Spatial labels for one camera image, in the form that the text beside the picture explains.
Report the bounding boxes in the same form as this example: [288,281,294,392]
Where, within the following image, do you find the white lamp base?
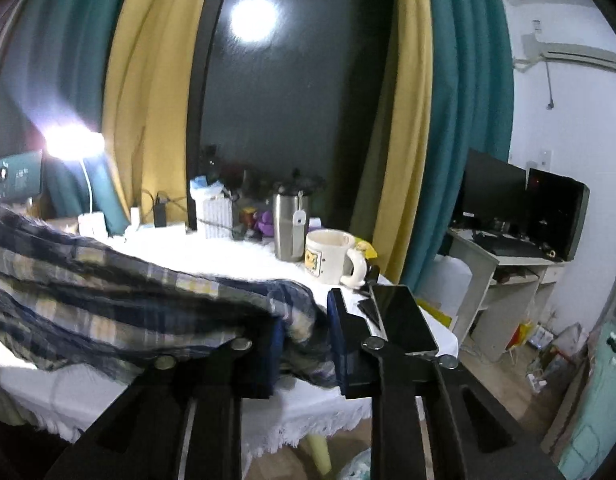
[43,127,109,238]

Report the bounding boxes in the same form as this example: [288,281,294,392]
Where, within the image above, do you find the teal curtain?
[0,0,139,236]
[400,0,516,296]

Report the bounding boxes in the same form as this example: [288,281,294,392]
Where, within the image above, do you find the black computer monitor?
[458,149,528,231]

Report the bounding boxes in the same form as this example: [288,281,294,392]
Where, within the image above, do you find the black smartphone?
[370,284,439,356]

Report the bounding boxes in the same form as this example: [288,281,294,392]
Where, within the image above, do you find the black charger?
[153,191,170,228]

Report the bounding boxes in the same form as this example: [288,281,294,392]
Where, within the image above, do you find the black keyboard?
[475,232,544,256]

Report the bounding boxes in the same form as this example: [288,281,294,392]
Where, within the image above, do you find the white plastic bag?
[338,450,374,480]

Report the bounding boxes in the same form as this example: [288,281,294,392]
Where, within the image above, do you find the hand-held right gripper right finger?
[327,287,564,480]

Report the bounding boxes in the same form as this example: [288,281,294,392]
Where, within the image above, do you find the blue tissue pack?
[189,175,226,202]

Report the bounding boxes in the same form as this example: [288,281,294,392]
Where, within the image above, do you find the stainless steel tumbler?
[272,182,311,262]

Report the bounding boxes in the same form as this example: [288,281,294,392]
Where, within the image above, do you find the white air conditioner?
[513,32,616,73]

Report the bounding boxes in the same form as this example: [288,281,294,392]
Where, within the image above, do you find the cream mug with yellow print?
[304,229,370,288]

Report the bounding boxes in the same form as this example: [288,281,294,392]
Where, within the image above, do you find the grey computer desk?
[438,227,571,361]

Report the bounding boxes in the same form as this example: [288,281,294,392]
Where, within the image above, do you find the purple cloth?
[253,210,276,238]

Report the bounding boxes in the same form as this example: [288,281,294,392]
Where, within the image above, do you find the plaid pants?
[0,205,339,388]

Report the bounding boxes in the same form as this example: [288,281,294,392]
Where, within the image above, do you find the white tablecloth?
[0,230,459,466]

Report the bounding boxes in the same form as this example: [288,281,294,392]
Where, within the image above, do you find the white perforated basket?
[195,195,236,240]

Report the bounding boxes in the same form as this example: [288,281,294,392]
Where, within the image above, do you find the yellow table leg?
[305,435,334,476]

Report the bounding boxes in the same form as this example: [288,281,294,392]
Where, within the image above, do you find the teal box device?
[0,150,44,203]

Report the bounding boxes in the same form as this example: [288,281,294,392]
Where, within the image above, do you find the yellow curtain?
[102,0,211,226]
[350,0,434,281]

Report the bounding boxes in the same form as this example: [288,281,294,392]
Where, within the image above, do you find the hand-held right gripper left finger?
[43,312,287,480]

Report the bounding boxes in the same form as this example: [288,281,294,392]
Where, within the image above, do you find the dark glass window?
[188,0,404,241]

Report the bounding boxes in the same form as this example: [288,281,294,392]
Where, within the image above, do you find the black television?
[525,167,590,261]

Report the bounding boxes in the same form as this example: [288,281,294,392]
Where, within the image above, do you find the pale green cabinet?
[558,320,616,480]

